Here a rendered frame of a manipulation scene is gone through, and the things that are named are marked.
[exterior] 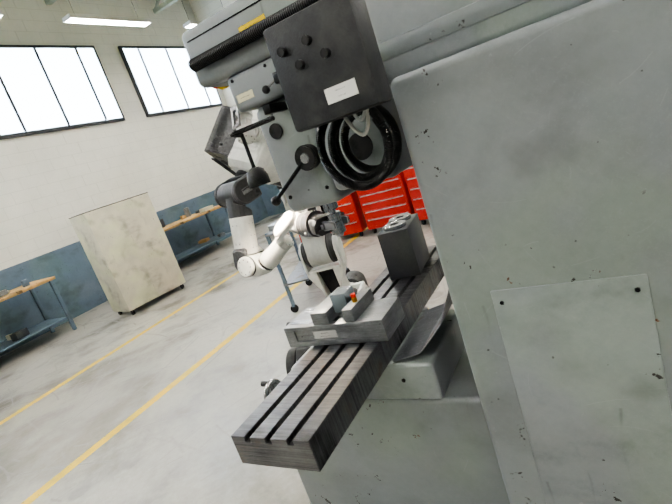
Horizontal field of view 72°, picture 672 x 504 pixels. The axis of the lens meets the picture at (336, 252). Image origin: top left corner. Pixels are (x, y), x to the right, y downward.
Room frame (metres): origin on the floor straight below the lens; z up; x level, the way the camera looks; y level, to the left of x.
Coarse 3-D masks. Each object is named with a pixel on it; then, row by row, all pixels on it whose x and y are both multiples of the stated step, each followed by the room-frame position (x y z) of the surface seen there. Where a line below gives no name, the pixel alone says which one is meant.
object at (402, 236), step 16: (400, 224) 1.68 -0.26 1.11; (416, 224) 1.78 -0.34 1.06; (384, 240) 1.68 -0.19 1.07; (400, 240) 1.66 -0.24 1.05; (416, 240) 1.71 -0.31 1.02; (384, 256) 1.69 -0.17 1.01; (400, 256) 1.66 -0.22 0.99; (416, 256) 1.65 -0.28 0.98; (400, 272) 1.67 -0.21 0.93; (416, 272) 1.65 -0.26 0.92
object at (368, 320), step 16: (368, 288) 1.37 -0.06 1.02; (352, 304) 1.28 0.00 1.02; (368, 304) 1.33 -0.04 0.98; (384, 304) 1.30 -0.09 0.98; (400, 304) 1.32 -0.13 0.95; (304, 320) 1.39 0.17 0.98; (336, 320) 1.30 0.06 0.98; (352, 320) 1.25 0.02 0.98; (368, 320) 1.22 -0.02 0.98; (384, 320) 1.21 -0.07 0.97; (400, 320) 1.29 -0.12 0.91; (288, 336) 1.38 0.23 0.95; (304, 336) 1.35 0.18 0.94; (320, 336) 1.32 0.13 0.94; (336, 336) 1.29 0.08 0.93; (352, 336) 1.26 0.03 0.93; (368, 336) 1.23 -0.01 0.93; (384, 336) 1.20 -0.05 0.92
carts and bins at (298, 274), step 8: (272, 224) 4.47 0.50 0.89; (272, 232) 4.37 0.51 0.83; (296, 248) 5.10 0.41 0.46; (280, 272) 4.36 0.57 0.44; (296, 272) 4.66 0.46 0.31; (304, 272) 4.55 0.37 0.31; (288, 280) 4.45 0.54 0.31; (296, 280) 4.36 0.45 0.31; (304, 280) 4.31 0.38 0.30; (288, 288) 4.36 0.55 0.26; (288, 296) 4.36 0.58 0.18
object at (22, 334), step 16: (208, 208) 10.12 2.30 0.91; (176, 224) 9.17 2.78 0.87; (208, 240) 10.31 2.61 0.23; (176, 256) 9.54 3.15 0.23; (16, 288) 7.10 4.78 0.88; (32, 288) 6.73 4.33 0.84; (64, 304) 7.01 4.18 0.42; (48, 320) 7.24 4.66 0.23; (16, 336) 6.47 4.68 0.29; (0, 352) 6.16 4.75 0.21
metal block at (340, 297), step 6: (336, 288) 1.37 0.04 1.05; (342, 288) 1.35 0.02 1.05; (348, 288) 1.33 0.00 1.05; (330, 294) 1.33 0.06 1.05; (336, 294) 1.31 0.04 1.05; (342, 294) 1.30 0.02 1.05; (348, 294) 1.32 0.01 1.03; (336, 300) 1.32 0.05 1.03; (342, 300) 1.31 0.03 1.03; (348, 300) 1.31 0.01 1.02; (336, 306) 1.32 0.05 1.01; (342, 306) 1.31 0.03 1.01; (336, 312) 1.33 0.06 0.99
